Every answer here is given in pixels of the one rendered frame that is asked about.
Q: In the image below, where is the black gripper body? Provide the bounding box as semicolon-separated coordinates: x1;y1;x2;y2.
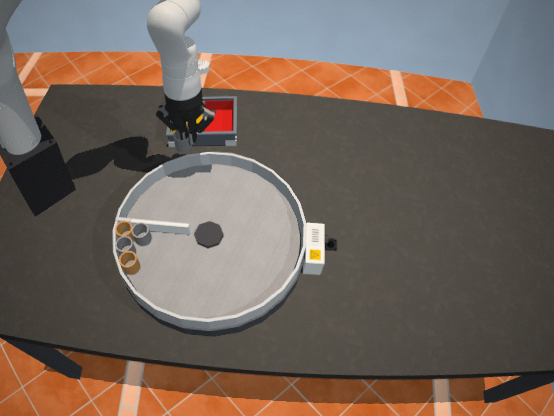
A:
165;88;205;122

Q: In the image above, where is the grey metal sleeve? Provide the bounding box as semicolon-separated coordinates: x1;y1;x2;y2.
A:
173;131;192;152
132;222;152;246
115;236;136;255

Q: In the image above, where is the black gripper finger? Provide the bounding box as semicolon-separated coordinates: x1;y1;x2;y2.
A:
156;105;188;140
186;105;216;145

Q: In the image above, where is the white round turntable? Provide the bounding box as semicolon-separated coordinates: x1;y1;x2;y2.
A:
113;152;324;337

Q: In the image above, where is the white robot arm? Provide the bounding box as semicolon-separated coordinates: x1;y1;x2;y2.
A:
0;0;210;155

